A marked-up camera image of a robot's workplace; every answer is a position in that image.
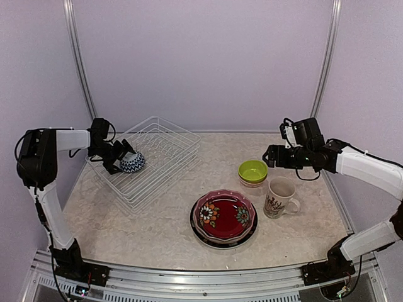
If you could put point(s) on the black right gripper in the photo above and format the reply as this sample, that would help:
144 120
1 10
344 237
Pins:
281 162

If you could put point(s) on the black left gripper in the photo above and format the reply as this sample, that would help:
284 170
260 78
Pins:
121 150

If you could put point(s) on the blue white patterned cup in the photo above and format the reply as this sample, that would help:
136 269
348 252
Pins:
132 163

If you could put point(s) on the lime green bowl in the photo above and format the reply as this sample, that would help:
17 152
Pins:
253 171

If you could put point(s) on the red white patterned bowl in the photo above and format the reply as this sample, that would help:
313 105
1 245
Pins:
251 184

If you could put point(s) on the seashell print mug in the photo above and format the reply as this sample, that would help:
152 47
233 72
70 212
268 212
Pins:
280 198

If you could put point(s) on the black wavy line bowl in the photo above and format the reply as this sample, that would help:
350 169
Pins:
222 217

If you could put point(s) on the pink dotted scalloped plate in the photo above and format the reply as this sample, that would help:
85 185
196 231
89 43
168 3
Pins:
201 201

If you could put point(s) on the black rimmed striped plate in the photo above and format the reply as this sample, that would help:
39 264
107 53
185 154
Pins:
225 243

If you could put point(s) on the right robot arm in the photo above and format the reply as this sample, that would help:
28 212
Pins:
306 147

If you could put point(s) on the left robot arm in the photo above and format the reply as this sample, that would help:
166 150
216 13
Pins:
36 163

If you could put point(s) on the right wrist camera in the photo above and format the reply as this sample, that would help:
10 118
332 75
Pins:
286 130

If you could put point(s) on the white wire dish rack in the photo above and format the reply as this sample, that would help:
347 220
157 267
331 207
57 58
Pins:
170 151

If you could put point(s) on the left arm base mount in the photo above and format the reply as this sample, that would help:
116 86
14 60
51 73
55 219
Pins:
70 265

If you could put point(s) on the aluminium front rail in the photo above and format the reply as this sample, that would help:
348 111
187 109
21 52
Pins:
130 283

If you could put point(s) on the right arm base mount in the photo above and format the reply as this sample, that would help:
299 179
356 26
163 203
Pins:
336 266

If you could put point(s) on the left aluminium corner post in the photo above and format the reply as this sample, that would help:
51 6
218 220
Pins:
68 7

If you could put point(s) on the aluminium corner post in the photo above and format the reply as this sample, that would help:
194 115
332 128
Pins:
68 7
328 54

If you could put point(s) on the right aluminium corner post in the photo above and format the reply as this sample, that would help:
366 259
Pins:
328 54

